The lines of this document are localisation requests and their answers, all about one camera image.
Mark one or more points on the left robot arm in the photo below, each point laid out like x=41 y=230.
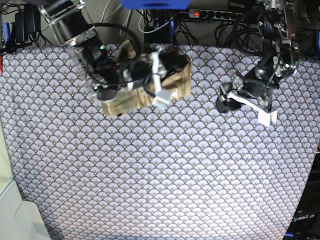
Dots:
x=280 y=56

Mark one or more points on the patterned blue tablecloth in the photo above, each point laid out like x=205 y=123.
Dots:
x=185 y=172

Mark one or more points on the black box under table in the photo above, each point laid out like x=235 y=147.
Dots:
x=162 y=36

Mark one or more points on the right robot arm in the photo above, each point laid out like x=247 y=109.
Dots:
x=109 y=77

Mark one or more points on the black power strip red switch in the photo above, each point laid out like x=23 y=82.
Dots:
x=213 y=15

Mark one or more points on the black power adapter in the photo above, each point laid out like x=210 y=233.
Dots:
x=27 y=24

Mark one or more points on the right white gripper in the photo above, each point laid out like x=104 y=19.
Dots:
x=147 y=71

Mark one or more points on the black OpenArm case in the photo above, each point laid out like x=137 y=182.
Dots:
x=305 y=224

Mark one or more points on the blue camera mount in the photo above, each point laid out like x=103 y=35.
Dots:
x=156 y=4

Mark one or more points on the white plastic bin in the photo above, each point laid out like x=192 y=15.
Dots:
x=19 y=219

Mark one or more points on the camouflage T-shirt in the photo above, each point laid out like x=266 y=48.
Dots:
x=116 y=101

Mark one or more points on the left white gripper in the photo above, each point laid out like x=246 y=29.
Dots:
x=253 y=93

